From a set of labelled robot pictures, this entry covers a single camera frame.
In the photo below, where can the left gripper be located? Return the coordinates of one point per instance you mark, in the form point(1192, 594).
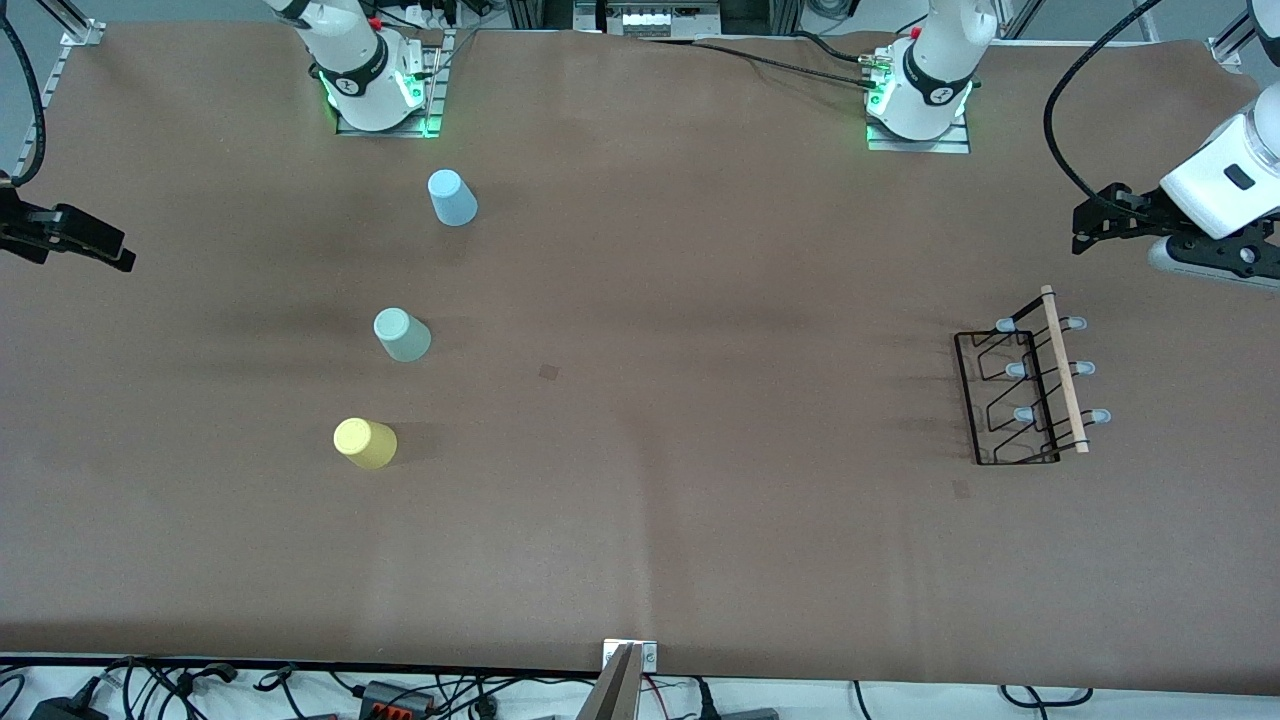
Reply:
point(1141, 212)

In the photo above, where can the pale green plastic cup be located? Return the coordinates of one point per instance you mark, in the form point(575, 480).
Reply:
point(402, 337)

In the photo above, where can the yellow plastic cup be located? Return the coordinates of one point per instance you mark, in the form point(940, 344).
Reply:
point(365, 443)

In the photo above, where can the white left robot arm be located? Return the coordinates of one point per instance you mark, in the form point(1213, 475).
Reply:
point(940, 60)

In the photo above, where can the light blue plastic cup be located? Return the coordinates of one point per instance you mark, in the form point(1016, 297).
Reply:
point(452, 200)

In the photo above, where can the white power strip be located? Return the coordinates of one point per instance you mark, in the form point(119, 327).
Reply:
point(430, 12)

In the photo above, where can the black power adapter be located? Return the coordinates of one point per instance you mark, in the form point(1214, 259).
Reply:
point(65, 710)

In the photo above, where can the grey control box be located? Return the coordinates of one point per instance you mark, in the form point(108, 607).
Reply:
point(645, 18)

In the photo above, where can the black orange connector block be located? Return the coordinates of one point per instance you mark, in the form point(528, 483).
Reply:
point(395, 697)

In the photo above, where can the brown table cover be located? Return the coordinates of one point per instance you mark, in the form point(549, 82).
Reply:
point(700, 550)

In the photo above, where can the grey-brown wedge bar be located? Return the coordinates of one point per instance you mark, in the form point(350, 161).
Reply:
point(612, 695)

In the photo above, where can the silver perforated edge rail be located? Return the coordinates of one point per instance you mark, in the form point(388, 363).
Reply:
point(55, 70)

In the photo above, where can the silver aluminium frame corner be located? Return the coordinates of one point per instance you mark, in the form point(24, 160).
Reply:
point(1228, 48)
point(80, 30)

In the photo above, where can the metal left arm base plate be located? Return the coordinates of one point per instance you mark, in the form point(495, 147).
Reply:
point(920, 146)

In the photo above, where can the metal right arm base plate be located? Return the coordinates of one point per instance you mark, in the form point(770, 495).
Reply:
point(435, 90)

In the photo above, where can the black frame post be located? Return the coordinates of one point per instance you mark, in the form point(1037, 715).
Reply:
point(760, 12)

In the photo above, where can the small silver metal bracket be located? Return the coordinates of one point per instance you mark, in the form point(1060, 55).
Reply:
point(650, 655)

